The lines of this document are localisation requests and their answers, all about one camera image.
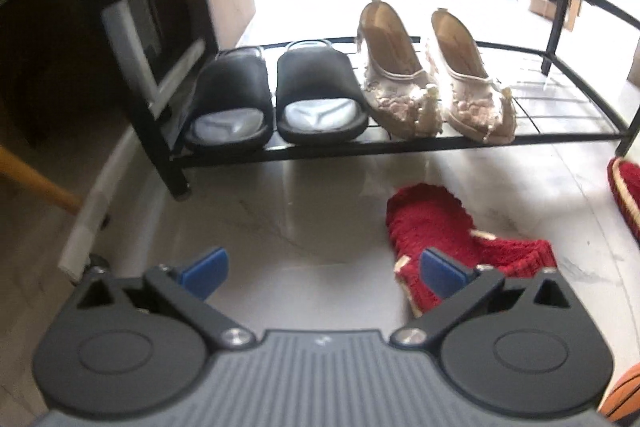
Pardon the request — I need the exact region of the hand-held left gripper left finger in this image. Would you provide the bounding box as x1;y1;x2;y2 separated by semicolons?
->
75;247;256;350

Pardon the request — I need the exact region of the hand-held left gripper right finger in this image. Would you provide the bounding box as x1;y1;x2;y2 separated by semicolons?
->
390;247;573;349

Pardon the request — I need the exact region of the red corduroy slipper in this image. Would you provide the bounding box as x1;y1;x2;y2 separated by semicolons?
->
385;183;558;319
606;156;640;244

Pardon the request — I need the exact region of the black metal shoe rack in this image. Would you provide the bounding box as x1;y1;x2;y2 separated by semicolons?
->
92;0;640;202

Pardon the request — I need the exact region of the black slide sandal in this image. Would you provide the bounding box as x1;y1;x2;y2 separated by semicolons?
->
184;47;275;152
275;39;370;144

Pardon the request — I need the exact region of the wooden stick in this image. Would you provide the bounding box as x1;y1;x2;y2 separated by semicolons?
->
0;144;83;215

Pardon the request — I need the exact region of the beige lace flat shoe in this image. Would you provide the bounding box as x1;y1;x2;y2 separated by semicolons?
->
356;0;445;138
425;8;517;145

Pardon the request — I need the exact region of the orange basketball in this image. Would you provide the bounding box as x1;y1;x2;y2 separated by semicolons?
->
597;364;640;427

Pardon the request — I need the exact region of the dark cabinet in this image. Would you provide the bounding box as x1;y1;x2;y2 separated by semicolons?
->
0;0;131;148

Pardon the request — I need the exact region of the flat cardboard box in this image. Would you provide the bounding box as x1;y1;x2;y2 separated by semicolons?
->
529;0;576;32

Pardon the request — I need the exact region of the white wheeled frame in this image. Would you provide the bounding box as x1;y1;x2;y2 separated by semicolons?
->
57;0;211;285

